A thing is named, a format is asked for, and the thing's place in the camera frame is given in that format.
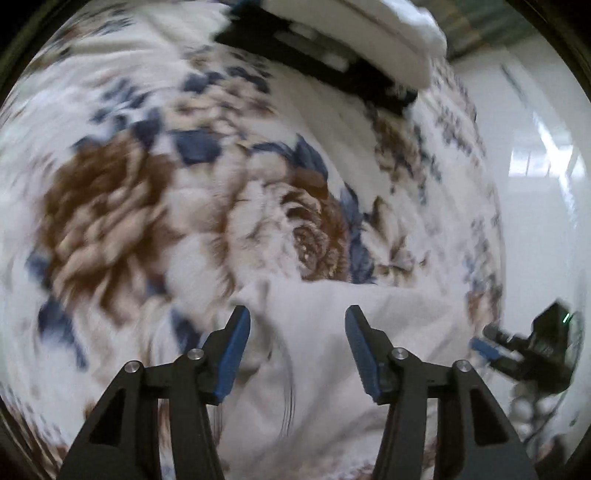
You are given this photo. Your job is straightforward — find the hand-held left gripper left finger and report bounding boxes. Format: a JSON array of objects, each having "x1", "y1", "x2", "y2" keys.
[{"x1": 58, "y1": 305, "x2": 252, "y2": 480}]

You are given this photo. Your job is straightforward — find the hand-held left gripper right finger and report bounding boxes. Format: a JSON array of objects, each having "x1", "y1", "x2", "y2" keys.
[{"x1": 344, "y1": 305, "x2": 541, "y2": 480}]

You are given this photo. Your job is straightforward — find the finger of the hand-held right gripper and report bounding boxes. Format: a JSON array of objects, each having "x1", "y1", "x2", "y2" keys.
[
  {"x1": 468, "y1": 337, "x2": 518, "y2": 374},
  {"x1": 482, "y1": 323, "x2": 534, "y2": 354}
]

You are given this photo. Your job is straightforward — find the white small garment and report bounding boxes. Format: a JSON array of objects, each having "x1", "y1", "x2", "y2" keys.
[{"x1": 203, "y1": 276, "x2": 468, "y2": 480}]

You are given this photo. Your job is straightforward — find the floral printed blanket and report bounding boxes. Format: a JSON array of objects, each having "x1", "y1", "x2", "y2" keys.
[{"x1": 0, "y1": 0, "x2": 509, "y2": 480}]

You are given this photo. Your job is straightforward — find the green striped curtain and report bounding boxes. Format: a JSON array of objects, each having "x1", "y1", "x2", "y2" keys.
[{"x1": 434, "y1": 0, "x2": 548, "y2": 61}]

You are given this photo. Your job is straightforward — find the white folded cloth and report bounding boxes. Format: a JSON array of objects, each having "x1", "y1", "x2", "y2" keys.
[{"x1": 263, "y1": 0, "x2": 448, "y2": 88}]

